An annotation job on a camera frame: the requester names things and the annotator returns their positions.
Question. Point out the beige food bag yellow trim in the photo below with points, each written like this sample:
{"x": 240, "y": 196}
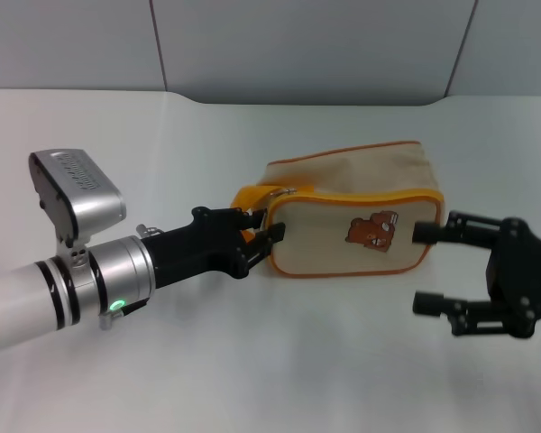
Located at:
{"x": 342, "y": 234}

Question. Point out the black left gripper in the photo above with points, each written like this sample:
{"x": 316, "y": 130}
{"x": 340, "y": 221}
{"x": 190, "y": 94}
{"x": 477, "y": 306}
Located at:
{"x": 194, "y": 252}

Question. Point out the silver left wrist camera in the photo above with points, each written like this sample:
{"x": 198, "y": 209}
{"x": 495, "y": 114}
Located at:
{"x": 79, "y": 194}

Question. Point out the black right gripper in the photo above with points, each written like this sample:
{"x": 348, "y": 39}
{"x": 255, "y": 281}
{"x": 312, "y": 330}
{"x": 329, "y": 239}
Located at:
{"x": 523, "y": 275}

